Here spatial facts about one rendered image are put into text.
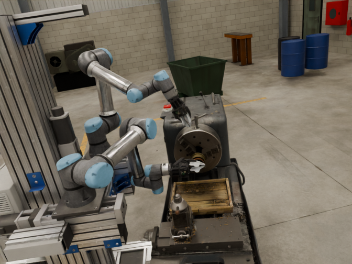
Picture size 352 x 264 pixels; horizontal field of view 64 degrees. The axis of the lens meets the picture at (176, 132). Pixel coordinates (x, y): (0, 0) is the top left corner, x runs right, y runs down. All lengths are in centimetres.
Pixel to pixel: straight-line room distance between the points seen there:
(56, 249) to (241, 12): 1176
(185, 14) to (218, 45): 184
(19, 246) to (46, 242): 12
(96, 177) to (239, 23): 1157
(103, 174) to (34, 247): 46
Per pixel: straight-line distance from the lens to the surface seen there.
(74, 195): 142
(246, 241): 143
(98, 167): 126
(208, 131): 181
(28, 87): 148
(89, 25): 1159
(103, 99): 185
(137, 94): 148
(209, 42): 1210
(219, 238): 138
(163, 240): 142
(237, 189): 242
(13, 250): 155
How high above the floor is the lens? 193
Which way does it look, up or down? 23 degrees down
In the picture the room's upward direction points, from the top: 9 degrees counter-clockwise
